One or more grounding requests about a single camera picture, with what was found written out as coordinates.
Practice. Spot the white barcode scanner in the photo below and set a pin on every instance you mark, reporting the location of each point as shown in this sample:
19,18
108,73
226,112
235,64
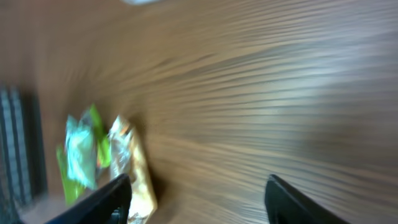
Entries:
139,2

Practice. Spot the grey plastic mesh basket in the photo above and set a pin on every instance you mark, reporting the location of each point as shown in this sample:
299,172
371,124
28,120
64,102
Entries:
23,174

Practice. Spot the green snack packet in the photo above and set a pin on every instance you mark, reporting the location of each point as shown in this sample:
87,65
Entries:
72,189

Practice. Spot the beige brown snack packet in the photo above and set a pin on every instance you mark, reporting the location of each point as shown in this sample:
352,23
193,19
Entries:
128,157

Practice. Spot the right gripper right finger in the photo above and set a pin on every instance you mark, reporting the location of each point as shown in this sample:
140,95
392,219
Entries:
287,205

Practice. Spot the light teal snack packet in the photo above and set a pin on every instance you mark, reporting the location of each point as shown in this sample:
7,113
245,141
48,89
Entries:
81,156

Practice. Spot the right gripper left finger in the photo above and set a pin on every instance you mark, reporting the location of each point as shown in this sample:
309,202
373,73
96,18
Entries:
109,204

